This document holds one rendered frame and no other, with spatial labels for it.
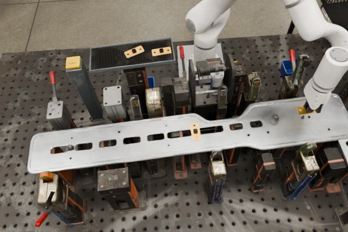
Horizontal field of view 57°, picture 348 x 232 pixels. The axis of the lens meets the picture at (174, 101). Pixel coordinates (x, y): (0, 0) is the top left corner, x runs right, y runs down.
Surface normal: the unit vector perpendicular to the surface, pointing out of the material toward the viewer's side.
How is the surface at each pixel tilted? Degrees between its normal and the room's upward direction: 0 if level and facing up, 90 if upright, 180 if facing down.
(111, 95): 0
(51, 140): 0
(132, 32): 0
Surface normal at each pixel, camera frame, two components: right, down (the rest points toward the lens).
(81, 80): 0.12, 0.83
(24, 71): -0.04, -0.55
